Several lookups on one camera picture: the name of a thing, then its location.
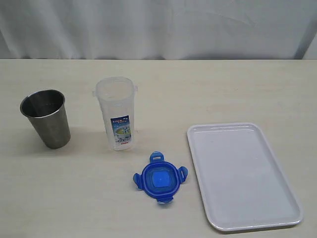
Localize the white backdrop curtain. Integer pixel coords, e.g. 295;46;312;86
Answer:
0;0;317;60

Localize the clear plastic bottle container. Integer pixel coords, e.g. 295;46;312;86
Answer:
94;76;137;151

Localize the stainless steel cup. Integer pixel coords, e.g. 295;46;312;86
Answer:
20;89;71;149

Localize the blue snap-lock lid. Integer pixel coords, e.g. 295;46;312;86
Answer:
133;151;188;203

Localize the white rectangular tray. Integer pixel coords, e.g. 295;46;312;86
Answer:
187;122;303;233

